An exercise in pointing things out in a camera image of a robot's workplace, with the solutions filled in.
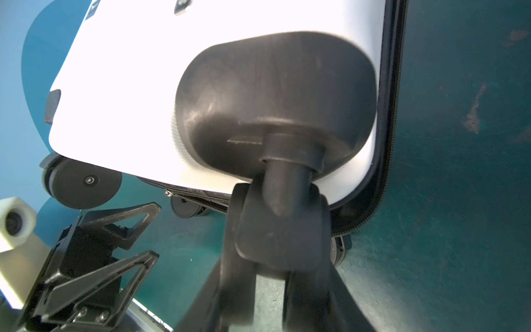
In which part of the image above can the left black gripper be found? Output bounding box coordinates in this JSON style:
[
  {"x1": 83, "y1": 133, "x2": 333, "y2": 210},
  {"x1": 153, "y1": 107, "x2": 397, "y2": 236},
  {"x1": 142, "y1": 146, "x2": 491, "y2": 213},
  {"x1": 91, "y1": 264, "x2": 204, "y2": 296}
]
[{"x1": 16, "y1": 202, "x2": 161, "y2": 331}]

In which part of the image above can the black white suitcase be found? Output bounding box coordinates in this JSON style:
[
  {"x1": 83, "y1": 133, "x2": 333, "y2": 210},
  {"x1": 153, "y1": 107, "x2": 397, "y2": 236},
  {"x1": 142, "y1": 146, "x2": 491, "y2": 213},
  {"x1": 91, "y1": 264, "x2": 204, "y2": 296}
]
[{"x1": 39, "y1": 0, "x2": 409, "y2": 332}]

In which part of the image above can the aluminium front rail frame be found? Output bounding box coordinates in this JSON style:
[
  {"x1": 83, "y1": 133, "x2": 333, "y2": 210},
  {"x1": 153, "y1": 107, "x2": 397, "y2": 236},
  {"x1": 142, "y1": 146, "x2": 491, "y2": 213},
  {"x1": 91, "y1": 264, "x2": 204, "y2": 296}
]
[{"x1": 122, "y1": 299, "x2": 174, "y2": 332}]

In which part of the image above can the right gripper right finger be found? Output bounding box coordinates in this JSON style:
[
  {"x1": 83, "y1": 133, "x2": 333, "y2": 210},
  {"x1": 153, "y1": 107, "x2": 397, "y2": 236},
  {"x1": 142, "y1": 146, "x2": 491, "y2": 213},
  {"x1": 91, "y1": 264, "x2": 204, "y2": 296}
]
[{"x1": 329, "y1": 265, "x2": 376, "y2": 332}]

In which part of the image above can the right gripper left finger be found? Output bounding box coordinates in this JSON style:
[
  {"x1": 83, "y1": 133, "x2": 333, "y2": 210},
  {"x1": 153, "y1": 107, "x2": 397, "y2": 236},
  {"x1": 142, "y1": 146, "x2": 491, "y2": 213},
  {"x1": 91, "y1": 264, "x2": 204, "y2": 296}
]
[{"x1": 174, "y1": 260, "x2": 222, "y2": 332}]

